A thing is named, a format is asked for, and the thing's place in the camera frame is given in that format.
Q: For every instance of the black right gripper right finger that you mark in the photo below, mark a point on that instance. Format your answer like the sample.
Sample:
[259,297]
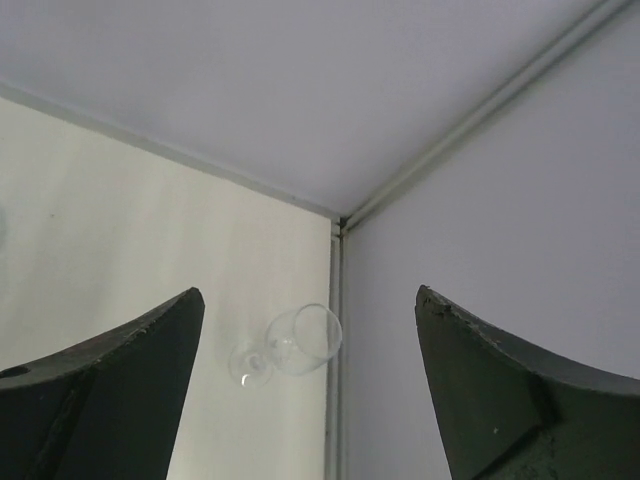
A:
[509,409]

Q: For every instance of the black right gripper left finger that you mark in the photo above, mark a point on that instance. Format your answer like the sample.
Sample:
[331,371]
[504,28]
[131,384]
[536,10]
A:
[108,407]

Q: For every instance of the tall clear wine glass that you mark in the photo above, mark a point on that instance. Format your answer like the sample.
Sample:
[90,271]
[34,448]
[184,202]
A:
[295,343]

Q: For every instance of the aluminium frame rail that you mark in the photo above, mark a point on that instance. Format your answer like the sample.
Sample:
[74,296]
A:
[532,224]

